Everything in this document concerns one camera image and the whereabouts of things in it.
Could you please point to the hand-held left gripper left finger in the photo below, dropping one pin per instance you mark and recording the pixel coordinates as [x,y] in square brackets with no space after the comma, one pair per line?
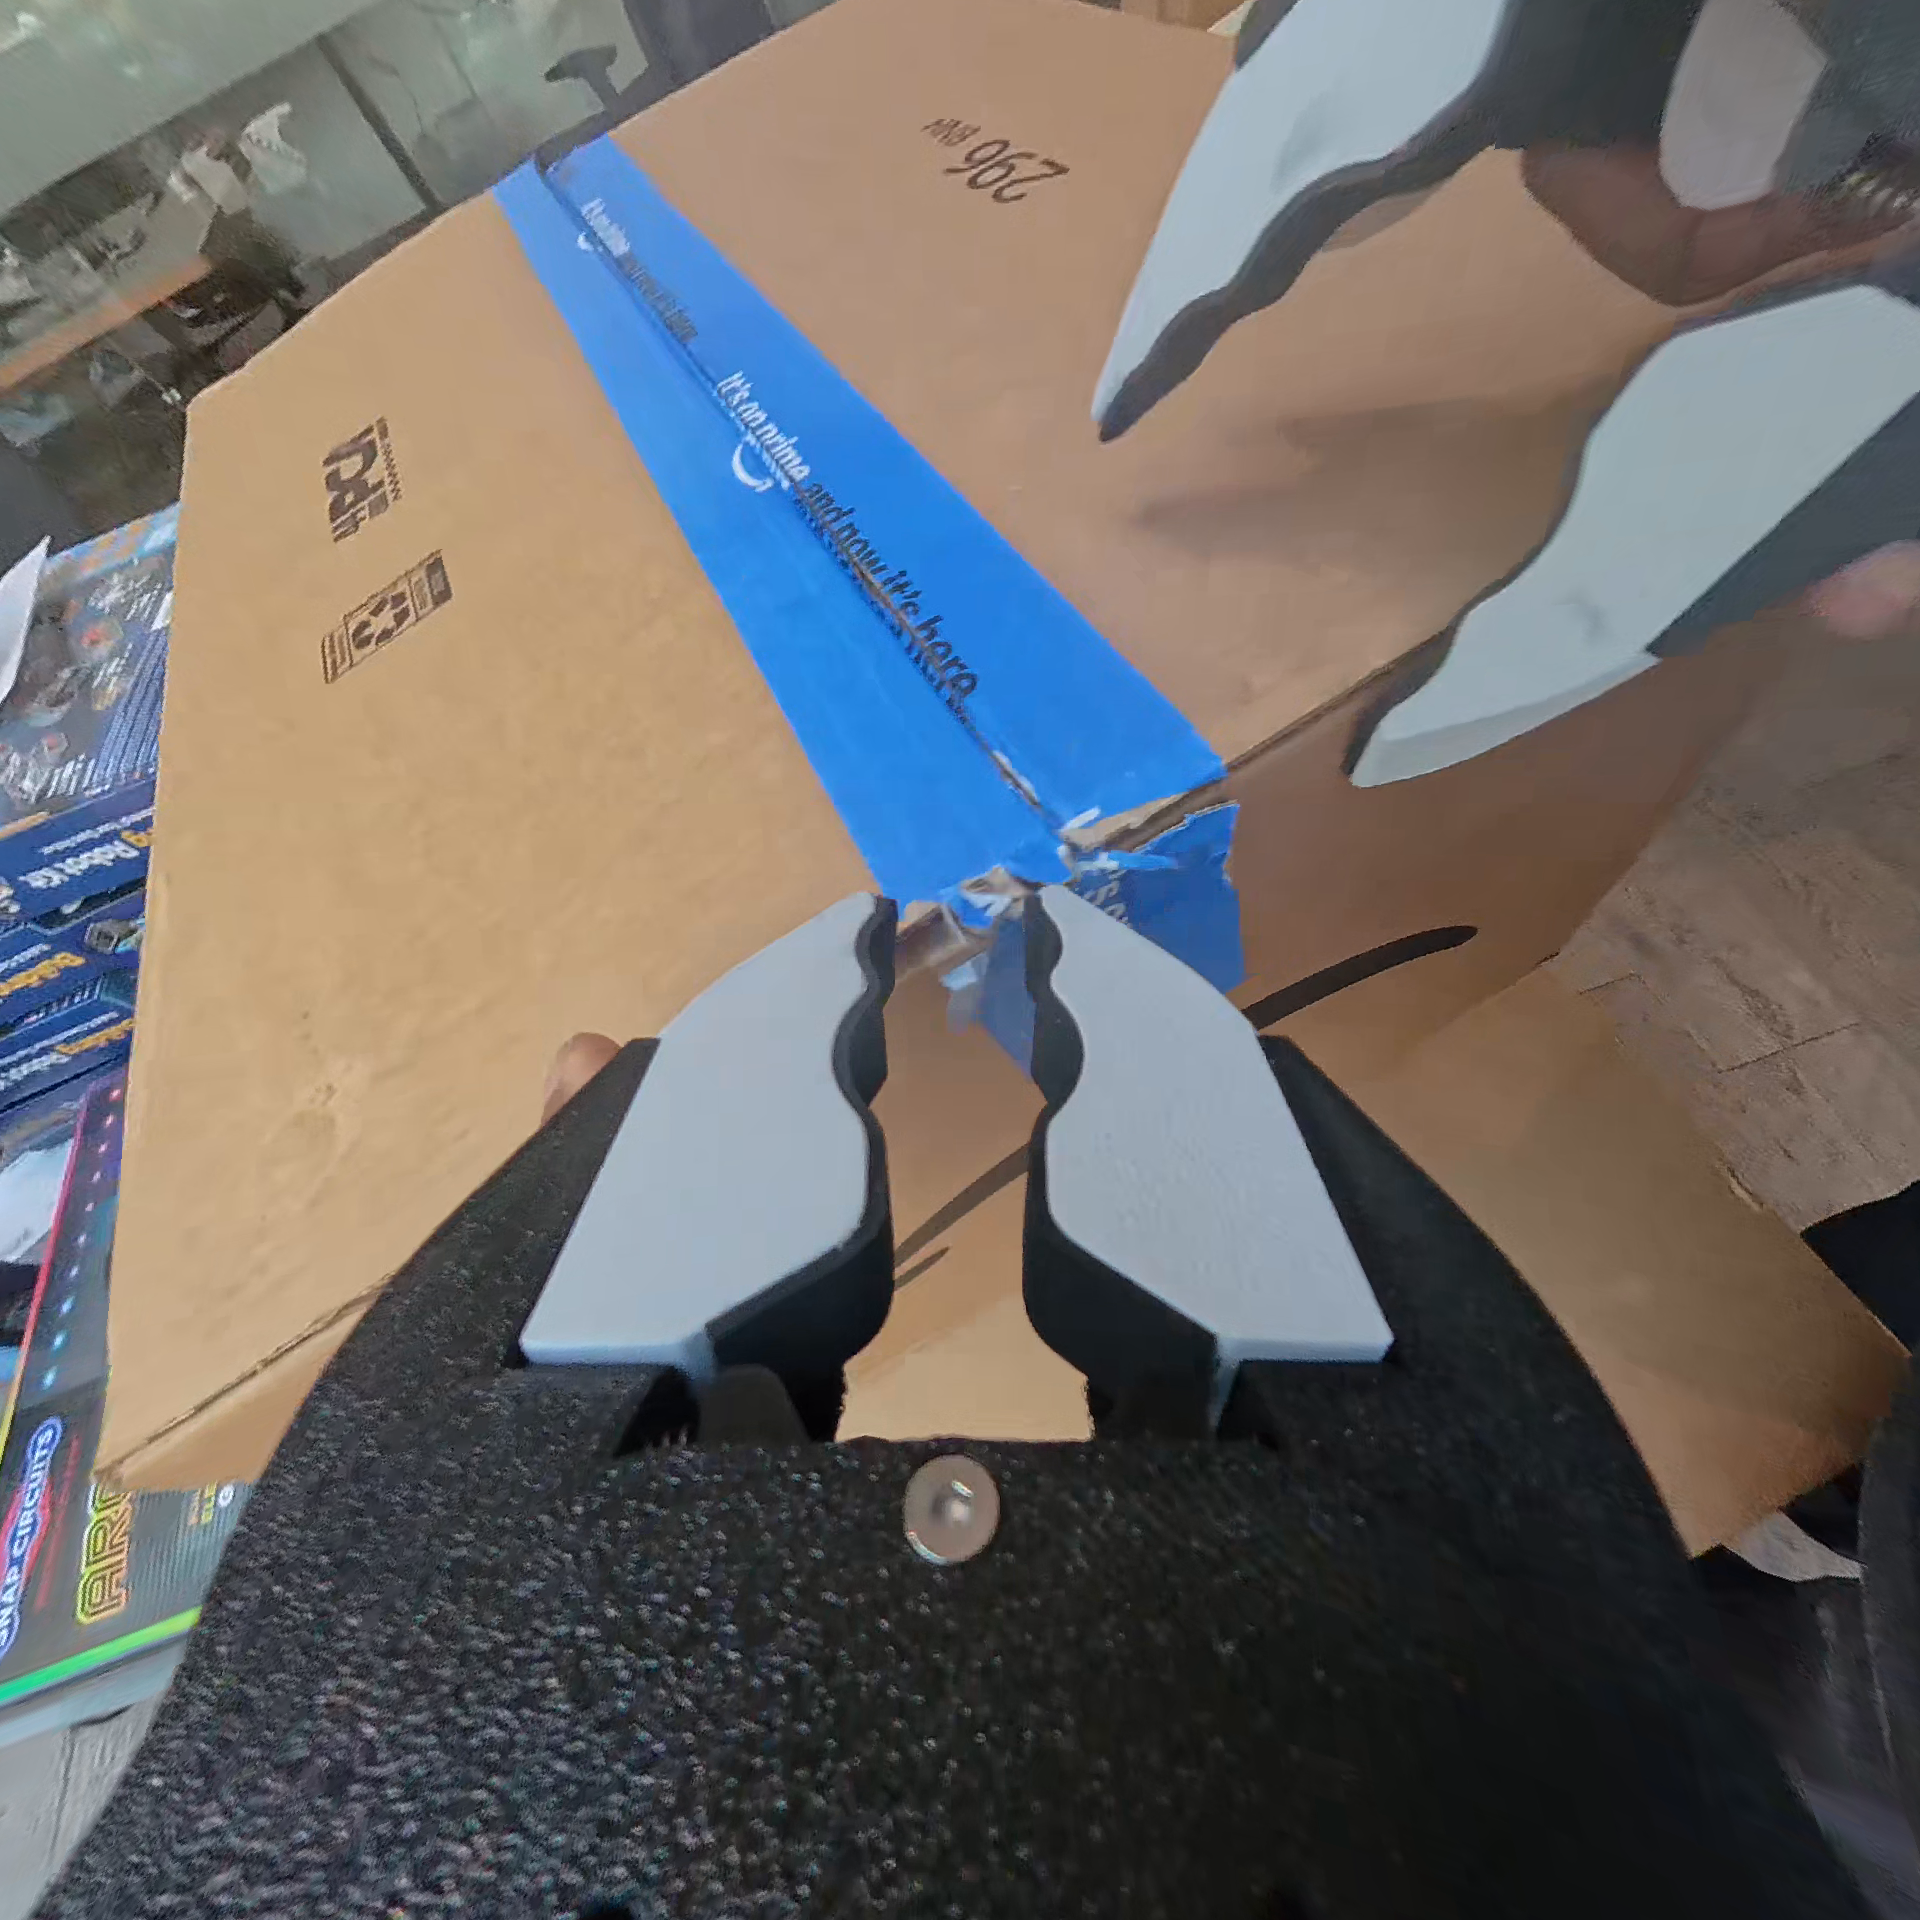
[704,1155]

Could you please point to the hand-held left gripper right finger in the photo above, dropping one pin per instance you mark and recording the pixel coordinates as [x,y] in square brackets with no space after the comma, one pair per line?
[1201,1184]

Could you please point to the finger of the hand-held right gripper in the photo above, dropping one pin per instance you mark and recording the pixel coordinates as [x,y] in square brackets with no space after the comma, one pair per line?
[1710,481]
[1321,105]

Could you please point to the brown cardboard box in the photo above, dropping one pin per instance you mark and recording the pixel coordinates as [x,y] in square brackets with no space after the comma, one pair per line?
[450,901]

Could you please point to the blue packing tape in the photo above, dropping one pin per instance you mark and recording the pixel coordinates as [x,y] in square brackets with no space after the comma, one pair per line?
[841,600]

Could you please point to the wooden desk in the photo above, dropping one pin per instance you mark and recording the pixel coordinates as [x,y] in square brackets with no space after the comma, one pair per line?
[1741,931]

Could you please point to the person's left hand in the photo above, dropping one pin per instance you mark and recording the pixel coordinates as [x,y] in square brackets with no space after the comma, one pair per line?
[579,1072]

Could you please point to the person's right hand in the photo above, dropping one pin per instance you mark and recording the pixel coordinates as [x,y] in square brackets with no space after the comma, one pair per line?
[1680,248]

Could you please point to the blue toy kit box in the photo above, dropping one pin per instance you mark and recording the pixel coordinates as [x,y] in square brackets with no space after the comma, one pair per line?
[61,1050]
[82,866]
[61,972]
[91,674]

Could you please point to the person's dark clothing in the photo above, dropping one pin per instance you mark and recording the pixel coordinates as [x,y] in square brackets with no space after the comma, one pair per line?
[1882,1275]

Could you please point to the black colourful print box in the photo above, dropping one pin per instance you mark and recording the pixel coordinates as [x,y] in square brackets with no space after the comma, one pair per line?
[75,1500]

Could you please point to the black office chair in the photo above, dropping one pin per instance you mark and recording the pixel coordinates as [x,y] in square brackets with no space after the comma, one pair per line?
[591,69]

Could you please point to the white paper sheet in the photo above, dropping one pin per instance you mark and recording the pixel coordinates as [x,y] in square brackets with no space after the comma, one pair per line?
[19,600]

